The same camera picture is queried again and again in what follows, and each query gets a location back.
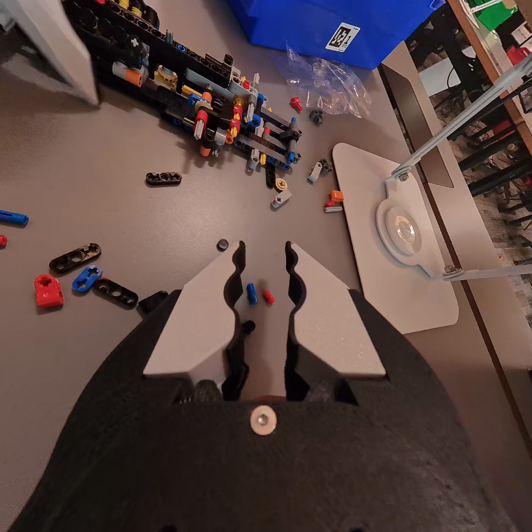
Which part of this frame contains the blue thin lego liftarm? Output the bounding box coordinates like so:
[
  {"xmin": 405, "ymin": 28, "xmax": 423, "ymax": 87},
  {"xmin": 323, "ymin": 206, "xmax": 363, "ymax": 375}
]
[{"xmin": 71, "ymin": 265, "xmax": 103, "ymax": 293}]

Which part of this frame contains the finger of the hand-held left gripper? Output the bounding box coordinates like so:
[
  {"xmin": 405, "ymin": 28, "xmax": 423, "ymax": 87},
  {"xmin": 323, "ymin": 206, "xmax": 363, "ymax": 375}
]
[{"xmin": 0, "ymin": 0, "xmax": 100, "ymax": 106}]

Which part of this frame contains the lego car chassis model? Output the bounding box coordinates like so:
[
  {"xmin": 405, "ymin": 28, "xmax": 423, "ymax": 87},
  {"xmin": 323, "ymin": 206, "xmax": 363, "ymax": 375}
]
[{"xmin": 62, "ymin": 0, "xmax": 303, "ymax": 171}]

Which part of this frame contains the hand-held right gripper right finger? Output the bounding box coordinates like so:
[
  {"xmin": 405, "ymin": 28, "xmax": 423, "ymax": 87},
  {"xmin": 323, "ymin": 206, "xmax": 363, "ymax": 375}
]
[{"xmin": 285, "ymin": 241, "xmax": 388, "ymax": 401}]

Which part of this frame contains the red lego block with hole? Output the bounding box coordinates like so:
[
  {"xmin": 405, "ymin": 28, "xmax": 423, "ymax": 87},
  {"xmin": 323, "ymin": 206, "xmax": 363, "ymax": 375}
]
[{"xmin": 34, "ymin": 274, "xmax": 65, "ymax": 308}]

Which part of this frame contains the crumpled clear plastic bag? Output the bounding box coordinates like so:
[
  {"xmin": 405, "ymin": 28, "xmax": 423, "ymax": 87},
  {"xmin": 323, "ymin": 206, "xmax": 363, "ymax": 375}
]
[{"xmin": 272, "ymin": 42, "xmax": 372, "ymax": 118}]

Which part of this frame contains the blue plastic bin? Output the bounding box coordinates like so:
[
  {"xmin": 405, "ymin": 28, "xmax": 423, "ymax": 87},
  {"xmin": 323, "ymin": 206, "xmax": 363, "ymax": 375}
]
[{"xmin": 228, "ymin": 0, "xmax": 447, "ymax": 70}]

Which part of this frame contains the white book stand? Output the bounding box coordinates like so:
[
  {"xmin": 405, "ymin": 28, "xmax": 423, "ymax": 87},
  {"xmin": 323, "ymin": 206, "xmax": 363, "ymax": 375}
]
[{"xmin": 332, "ymin": 54, "xmax": 532, "ymax": 334}]

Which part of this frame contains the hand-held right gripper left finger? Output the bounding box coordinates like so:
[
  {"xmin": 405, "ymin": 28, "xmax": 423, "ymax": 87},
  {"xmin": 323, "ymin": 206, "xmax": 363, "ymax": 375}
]
[{"xmin": 142, "ymin": 240, "xmax": 251, "ymax": 401}]

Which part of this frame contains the dark table cable flap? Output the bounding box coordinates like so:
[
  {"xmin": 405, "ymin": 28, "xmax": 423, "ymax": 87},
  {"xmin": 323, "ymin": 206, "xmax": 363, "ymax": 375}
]
[{"xmin": 382, "ymin": 62, "xmax": 454, "ymax": 188}]

